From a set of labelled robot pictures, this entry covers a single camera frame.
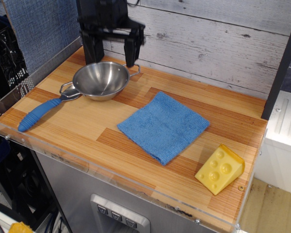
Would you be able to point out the silver panel with buttons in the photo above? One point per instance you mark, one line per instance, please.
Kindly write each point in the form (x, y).
(114, 218)

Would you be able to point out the spoon with blue handle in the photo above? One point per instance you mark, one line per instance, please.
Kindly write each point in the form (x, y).
(38, 114)

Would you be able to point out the blue folded cloth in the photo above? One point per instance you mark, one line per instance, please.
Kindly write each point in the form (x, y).
(163, 128)

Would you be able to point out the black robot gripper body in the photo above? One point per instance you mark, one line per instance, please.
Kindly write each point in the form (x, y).
(108, 19)

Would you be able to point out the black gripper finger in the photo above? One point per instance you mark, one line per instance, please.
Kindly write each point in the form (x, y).
(93, 47)
(132, 49)

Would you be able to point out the black plastic crate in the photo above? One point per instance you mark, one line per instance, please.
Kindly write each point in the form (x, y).
(13, 69)

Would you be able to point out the dark right frame post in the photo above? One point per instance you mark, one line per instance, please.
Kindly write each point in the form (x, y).
(278, 81)

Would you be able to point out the yellow toy cheese wedge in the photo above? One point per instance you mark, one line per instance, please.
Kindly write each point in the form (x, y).
(221, 169)

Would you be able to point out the clear acrylic table guard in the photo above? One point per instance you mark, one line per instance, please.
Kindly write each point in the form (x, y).
(84, 156)

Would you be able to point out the small stainless steel pot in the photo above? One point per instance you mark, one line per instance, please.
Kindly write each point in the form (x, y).
(97, 81)

